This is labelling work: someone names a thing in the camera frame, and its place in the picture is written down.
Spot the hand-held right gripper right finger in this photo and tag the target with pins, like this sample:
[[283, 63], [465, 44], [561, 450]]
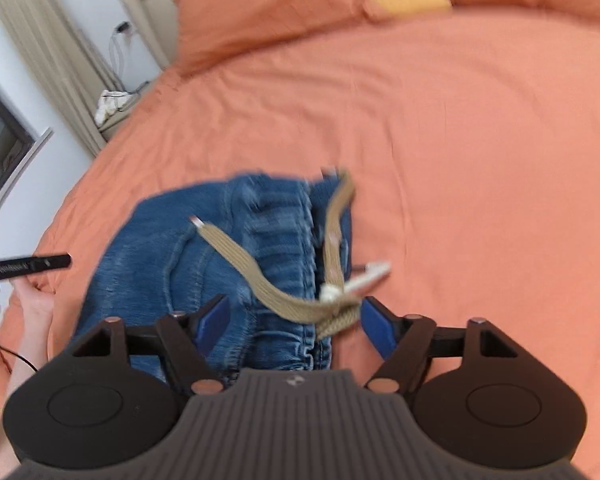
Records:
[[377, 325]]

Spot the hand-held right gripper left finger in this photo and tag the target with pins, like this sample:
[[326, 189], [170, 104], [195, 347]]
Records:
[[214, 322]]

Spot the blue denim pants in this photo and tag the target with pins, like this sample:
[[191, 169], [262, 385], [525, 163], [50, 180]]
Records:
[[260, 255]]

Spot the person's left forearm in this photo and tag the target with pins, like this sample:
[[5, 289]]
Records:
[[32, 320]]

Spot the dark framed window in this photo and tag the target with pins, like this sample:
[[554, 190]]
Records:
[[0, 150]]

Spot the orange bed sheet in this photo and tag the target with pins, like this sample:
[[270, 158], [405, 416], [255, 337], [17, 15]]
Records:
[[455, 160]]

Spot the white power strip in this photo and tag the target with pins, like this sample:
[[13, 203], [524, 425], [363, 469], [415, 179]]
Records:
[[111, 105]]

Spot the beige curtain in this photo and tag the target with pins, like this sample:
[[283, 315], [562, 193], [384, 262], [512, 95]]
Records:
[[55, 50]]

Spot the beige headboard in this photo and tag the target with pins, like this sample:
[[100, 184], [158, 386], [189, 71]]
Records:
[[150, 5]]

